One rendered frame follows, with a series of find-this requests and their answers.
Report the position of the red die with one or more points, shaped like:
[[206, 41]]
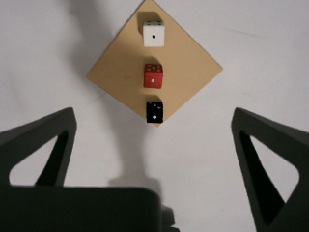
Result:
[[153, 75]]

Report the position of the grey die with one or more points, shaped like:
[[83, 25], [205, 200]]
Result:
[[153, 33]]

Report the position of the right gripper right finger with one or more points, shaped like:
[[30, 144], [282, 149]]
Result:
[[269, 210]]

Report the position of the black die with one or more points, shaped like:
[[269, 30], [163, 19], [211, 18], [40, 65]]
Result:
[[154, 112]]

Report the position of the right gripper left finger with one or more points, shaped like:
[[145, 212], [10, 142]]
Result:
[[18, 143]]

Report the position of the tan square mat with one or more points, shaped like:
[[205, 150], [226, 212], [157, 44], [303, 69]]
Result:
[[187, 67]]

